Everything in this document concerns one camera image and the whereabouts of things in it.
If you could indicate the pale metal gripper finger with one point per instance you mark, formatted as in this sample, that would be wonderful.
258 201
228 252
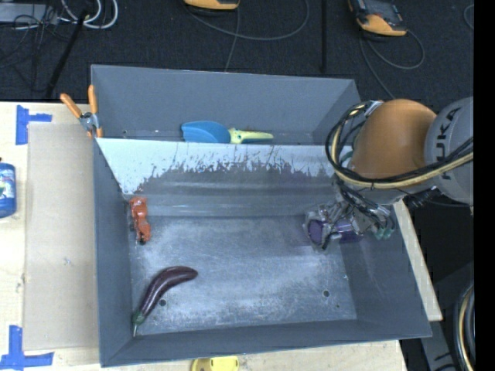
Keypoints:
330 239
318 215

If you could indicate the purple toy block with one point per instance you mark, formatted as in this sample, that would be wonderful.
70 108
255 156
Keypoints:
315 232

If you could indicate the grey metal bin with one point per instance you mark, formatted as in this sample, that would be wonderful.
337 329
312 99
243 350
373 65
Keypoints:
247 269

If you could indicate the blue and yellow scoop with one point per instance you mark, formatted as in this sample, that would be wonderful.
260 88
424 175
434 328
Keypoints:
207 131

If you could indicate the purple toy eggplant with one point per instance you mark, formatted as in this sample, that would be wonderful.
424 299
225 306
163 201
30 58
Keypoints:
164 284

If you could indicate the orange toy animal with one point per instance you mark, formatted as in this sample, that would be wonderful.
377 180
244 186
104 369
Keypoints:
140 218

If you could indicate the pale wood flat board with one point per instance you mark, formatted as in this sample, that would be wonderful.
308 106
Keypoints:
58 246

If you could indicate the blue can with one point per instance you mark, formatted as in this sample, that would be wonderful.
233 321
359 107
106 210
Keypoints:
7 189

